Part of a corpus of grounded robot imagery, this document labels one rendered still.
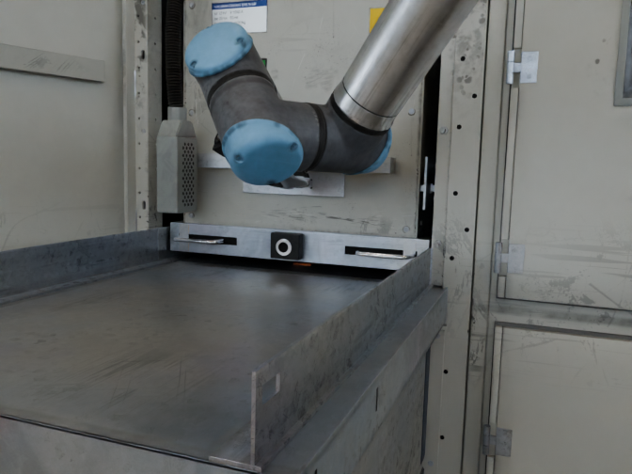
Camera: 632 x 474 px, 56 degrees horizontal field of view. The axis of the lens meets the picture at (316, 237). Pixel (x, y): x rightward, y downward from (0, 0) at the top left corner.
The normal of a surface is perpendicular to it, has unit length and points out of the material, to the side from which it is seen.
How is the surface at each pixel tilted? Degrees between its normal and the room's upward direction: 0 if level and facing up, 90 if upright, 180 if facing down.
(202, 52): 55
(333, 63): 90
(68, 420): 0
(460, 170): 90
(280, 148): 137
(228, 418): 0
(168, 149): 90
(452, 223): 90
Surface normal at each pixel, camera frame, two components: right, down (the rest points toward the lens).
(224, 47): -0.30, -0.48
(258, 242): -0.35, 0.11
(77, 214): 0.78, 0.10
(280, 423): 0.94, 0.07
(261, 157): 0.27, 0.80
